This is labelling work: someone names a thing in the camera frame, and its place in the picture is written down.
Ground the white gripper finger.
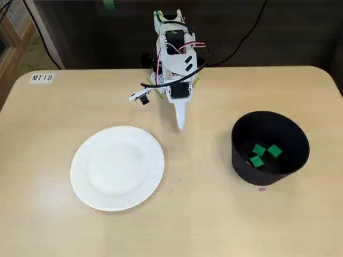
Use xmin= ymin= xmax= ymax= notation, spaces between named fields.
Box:
xmin=168 ymin=98 xmax=193 ymax=132

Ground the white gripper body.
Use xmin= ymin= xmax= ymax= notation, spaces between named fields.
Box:
xmin=160 ymin=72 xmax=194 ymax=104

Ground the green cube block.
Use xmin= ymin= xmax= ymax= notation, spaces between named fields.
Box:
xmin=249 ymin=155 xmax=265 ymax=169
xmin=267 ymin=144 xmax=283 ymax=158
xmin=251 ymin=143 xmax=267 ymax=156

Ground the white paper plate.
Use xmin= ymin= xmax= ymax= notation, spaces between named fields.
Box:
xmin=70 ymin=125 xmax=165 ymax=212

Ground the black pot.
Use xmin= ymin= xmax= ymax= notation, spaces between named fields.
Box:
xmin=231 ymin=110 xmax=311 ymax=186

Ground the black table clamp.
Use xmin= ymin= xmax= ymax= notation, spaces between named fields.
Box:
xmin=141 ymin=52 xmax=159 ymax=71

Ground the white MT18 label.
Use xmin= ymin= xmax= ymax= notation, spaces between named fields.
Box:
xmin=28 ymin=73 xmax=56 ymax=84

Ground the white wrist camera plate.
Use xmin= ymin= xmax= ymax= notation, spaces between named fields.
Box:
xmin=128 ymin=87 xmax=151 ymax=105

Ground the red white servo wire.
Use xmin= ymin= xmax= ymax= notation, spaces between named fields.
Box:
xmin=158 ymin=40 xmax=207 ymax=70

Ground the grey white post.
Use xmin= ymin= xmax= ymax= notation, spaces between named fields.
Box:
xmin=24 ymin=0 xmax=66 ymax=70

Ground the thin black cable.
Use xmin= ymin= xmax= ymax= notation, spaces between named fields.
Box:
xmin=23 ymin=0 xmax=62 ymax=69
xmin=0 ymin=0 xmax=14 ymax=21

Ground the wooden furniture frame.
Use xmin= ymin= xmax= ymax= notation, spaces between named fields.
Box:
xmin=0 ymin=0 xmax=37 ymax=111

